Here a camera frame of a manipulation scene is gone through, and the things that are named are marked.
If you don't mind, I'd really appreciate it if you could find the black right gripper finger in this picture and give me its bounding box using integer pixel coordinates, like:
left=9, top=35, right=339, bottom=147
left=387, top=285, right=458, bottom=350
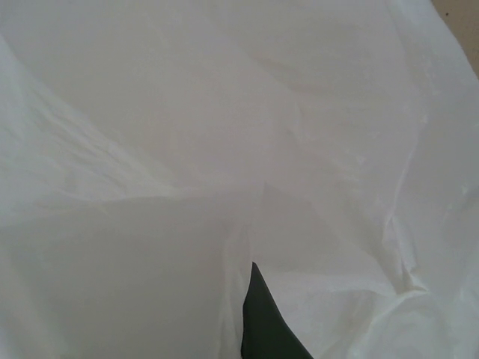
left=241, top=261, right=314, bottom=359

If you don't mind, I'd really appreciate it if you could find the white plastic bag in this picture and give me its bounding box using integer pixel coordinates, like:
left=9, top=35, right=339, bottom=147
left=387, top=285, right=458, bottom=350
left=0, top=0, right=479, bottom=359

